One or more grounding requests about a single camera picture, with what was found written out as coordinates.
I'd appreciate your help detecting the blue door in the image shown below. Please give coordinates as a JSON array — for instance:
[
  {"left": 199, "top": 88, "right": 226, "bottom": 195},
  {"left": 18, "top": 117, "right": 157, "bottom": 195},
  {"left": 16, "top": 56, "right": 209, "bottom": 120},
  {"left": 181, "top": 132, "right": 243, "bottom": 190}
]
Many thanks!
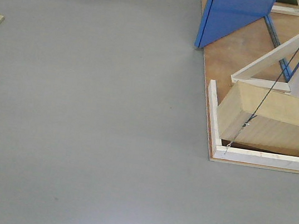
[{"left": 194, "top": 0, "right": 276, "bottom": 48}]

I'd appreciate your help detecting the beige weight box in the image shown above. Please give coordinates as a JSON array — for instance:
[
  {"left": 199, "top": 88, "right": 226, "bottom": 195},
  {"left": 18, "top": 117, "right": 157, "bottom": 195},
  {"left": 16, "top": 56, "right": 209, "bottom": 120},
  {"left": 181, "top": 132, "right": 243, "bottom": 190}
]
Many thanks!
[{"left": 217, "top": 82, "right": 299, "bottom": 156}]

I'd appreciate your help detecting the plywood base platform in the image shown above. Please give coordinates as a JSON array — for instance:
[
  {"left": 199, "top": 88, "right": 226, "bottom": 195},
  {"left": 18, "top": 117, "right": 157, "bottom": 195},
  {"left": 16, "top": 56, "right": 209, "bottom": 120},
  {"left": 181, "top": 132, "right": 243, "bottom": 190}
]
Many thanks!
[{"left": 176, "top": 0, "right": 299, "bottom": 175}]

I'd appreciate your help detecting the white diagonal brace near box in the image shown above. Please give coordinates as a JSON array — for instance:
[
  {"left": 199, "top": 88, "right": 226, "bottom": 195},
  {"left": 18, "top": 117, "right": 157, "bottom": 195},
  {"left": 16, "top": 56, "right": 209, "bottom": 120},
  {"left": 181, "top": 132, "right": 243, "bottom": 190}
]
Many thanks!
[{"left": 231, "top": 34, "right": 299, "bottom": 92}]

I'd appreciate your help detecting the white wooden border rail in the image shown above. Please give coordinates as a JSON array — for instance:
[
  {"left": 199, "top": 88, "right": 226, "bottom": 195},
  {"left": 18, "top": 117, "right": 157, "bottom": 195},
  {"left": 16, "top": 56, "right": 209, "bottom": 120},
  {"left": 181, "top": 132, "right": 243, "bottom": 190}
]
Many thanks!
[{"left": 206, "top": 80, "right": 299, "bottom": 174}]

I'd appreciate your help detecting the blue door frame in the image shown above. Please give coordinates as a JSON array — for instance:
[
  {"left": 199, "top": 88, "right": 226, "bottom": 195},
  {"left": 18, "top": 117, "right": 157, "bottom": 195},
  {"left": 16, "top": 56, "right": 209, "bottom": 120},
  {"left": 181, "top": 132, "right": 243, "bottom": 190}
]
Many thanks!
[{"left": 264, "top": 14, "right": 299, "bottom": 82}]

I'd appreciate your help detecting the dark blue rope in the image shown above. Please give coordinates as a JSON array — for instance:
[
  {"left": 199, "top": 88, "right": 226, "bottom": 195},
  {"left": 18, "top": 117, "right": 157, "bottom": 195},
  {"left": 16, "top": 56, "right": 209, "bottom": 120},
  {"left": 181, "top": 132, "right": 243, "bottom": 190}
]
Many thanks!
[{"left": 223, "top": 0, "right": 299, "bottom": 167}]

